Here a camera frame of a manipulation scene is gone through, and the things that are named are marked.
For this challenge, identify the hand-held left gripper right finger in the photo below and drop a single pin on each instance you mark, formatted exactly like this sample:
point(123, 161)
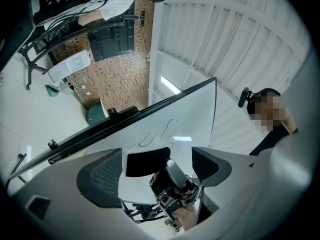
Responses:
point(207, 166)

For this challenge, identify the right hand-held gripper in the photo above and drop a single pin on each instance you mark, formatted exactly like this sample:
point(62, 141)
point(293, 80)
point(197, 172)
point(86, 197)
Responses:
point(162, 194)

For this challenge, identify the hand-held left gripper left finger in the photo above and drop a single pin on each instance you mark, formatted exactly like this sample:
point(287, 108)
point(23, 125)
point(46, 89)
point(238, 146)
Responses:
point(100, 179)

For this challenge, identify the black whiteboard eraser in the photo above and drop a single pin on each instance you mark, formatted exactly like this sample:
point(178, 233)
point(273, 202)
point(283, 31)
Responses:
point(145, 161)

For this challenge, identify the person's right forearm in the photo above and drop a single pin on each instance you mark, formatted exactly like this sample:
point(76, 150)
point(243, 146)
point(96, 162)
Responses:
point(187, 219)

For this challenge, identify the white whiteboard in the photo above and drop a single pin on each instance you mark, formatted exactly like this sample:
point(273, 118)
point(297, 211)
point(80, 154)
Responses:
point(187, 114)

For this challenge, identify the person's right hand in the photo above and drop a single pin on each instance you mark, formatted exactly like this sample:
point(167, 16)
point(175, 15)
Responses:
point(188, 191)

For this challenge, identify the dark green bin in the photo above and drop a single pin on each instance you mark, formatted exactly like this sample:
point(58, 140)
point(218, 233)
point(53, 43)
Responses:
point(96, 114)

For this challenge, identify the person's head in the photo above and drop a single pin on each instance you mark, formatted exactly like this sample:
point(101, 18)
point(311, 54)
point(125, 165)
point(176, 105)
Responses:
point(267, 111)

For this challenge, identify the ceiling tube light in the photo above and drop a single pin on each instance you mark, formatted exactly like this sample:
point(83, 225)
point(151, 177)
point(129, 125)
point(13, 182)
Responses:
point(170, 84)

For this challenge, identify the teal dustpan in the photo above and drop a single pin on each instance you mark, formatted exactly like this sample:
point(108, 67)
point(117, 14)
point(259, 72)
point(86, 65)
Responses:
point(52, 91)

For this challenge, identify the black rolling stand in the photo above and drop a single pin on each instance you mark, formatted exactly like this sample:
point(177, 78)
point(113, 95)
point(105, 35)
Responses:
point(31, 64)

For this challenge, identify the black monitor screen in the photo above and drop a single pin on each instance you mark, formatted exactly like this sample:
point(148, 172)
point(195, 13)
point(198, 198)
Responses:
point(110, 44)

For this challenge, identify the black head-mounted camera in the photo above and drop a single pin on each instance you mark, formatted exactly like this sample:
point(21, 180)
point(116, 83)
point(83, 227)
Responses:
point(243, 97)

